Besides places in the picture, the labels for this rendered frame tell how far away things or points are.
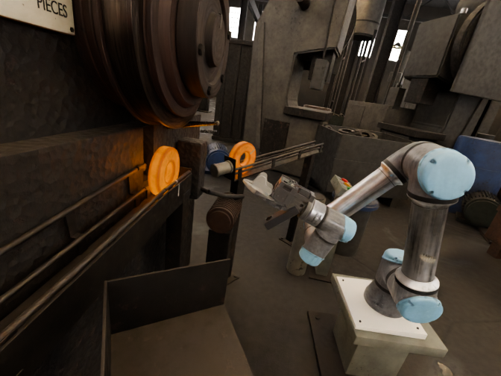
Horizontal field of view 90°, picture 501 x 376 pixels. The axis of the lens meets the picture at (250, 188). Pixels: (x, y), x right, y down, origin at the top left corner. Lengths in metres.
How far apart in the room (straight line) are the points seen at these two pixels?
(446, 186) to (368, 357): 0.75
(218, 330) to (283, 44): 3.23
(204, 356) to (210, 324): 0.06
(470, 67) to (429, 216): 3.23
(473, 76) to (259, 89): 2.43
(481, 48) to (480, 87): 0.42
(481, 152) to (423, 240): 2.98
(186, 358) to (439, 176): 0.67
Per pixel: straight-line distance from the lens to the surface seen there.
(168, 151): 0.80
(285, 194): 0.74
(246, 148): 1.19
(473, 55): 3.96
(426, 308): 0.97
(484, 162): 3.80
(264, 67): 3.49
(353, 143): 2.80
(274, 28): 3.53
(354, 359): 1.25
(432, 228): 0.84
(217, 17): 0.73
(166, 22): 0.62
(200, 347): 0.51
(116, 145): 0.71
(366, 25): 9.51
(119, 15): 0.60
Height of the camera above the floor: 1.02
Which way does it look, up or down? 21 degrees down
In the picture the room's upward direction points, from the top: 9 degrees clockwise
